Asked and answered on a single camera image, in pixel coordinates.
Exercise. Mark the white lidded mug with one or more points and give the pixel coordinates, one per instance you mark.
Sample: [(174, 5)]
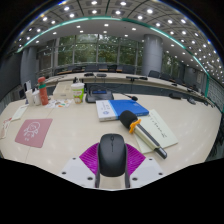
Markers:
[(36, 98)]

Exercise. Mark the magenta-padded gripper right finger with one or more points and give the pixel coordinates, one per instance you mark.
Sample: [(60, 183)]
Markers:
[(136, 160)]

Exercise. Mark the white cardboard box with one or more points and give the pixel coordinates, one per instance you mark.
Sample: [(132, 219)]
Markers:
[(62, 90)]

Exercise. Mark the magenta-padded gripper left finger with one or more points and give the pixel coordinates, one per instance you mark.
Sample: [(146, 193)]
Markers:
[(86, 158)]

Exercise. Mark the red and white leaflet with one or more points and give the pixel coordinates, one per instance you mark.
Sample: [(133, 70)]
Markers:
[(5, 128)]

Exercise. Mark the dark conference microphone console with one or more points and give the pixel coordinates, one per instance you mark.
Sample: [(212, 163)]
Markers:
[(99, 97)]

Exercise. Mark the group of ceiling lights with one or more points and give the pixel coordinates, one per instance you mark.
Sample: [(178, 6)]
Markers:
[(94, 2)]

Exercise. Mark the black computer mouse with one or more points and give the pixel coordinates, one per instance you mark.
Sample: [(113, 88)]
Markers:
[(112, 155)]

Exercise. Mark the colourful sticker sheet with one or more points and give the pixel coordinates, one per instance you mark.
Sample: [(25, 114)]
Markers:
[(58, 103)]

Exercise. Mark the blue and white book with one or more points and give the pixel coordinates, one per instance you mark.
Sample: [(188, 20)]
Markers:
[(110, 110)]

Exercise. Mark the white printed document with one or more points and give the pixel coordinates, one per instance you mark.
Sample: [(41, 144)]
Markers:
[(19, 113)]

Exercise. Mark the red thermos bottle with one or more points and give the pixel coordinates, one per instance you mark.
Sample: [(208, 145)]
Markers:
[(43, 93)]

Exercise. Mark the stack of white paper cups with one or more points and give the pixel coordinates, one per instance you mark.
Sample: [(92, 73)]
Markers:
[(29, 97)]

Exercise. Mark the pale green booklet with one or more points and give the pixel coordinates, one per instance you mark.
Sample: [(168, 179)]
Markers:
[(163, 131)]

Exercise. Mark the pink mouse pad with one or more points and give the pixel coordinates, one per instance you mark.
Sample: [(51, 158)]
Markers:
[(33, 132)]

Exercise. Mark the group of dark chairs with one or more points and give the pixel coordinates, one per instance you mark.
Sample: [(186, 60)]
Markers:
[(154, 74)]

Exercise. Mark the paper cup with green print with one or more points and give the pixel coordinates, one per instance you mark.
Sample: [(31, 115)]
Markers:
[(78, 93)]

